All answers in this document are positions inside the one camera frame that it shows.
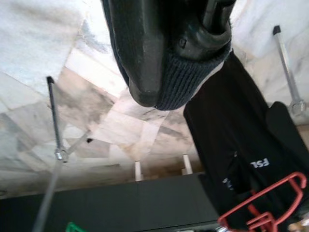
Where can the black shirt white print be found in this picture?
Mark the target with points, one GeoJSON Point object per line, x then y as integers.
{"type": "Point", "coordinates": [229, 133]}

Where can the black shirt green logo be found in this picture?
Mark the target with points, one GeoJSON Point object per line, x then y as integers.
{"type": "Point", "coordinates": [178, 84]}

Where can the black TV console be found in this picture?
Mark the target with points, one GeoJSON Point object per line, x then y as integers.
{"type": "Point", "coordinates": [120, 205]}

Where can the red plastic hanger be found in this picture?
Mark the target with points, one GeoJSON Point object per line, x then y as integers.
{"type": "Point", "coordinates": [265, 191]}

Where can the silver clothes rack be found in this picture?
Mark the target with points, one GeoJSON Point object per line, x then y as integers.
{"type": "Point", "coordinates": [60, 155]}

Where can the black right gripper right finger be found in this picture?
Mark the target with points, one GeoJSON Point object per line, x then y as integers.
{"type": "Point", "coordinates": [200, 41]}

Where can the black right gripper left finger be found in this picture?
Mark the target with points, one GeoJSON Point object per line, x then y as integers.
{"type": "Point", "coordinates": [140, 48]}

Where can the green plastic hanger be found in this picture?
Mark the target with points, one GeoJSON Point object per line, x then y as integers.
{"type": "Point", "coordinates": [73, 227]}

